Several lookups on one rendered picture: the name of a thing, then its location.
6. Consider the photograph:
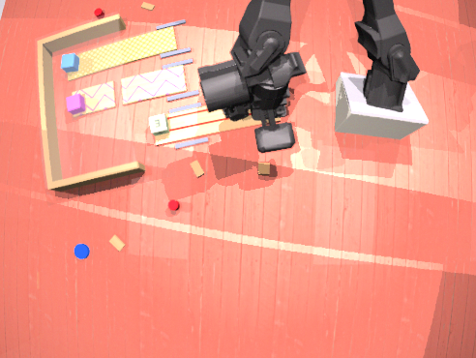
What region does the tan flat strip with pink zigzag pattern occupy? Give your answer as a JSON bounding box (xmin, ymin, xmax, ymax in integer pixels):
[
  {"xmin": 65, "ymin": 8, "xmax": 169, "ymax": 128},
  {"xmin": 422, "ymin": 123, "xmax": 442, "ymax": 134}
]
[{"xmin": 126, "ymin": 65, "xmax": 187, "ymax": 103}]

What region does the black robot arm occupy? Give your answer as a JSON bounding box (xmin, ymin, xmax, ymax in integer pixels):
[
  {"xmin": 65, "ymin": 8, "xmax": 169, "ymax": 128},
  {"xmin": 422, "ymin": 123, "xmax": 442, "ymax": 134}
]
[{"xmin": 197, "ymin": 0, "xmax": 420, "ymax": 122}]

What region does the yellow flat strip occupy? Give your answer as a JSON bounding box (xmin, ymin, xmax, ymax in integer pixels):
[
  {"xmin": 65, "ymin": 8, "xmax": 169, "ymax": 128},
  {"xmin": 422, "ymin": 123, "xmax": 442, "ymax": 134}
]
[{"xmin": 122, "ymin": 26, "xmax": 177, "ymax": 64}]

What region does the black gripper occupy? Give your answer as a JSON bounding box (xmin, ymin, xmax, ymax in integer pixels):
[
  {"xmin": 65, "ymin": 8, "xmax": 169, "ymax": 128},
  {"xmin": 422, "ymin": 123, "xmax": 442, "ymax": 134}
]
[{"xmin": 251, "ymin": 86, "xmax": 295, "ymax": 153}]

